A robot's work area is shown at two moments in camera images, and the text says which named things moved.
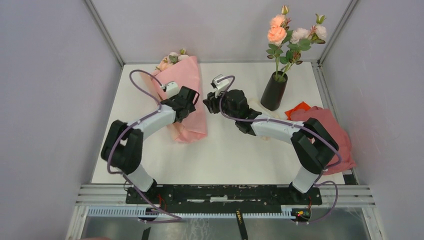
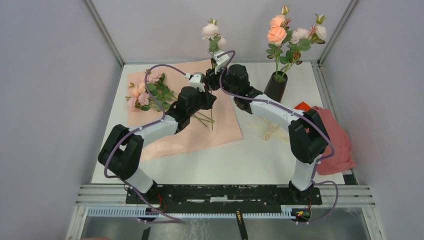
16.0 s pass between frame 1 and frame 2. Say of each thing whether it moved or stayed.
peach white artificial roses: stayed
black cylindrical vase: stayed
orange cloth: stayed
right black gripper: moved
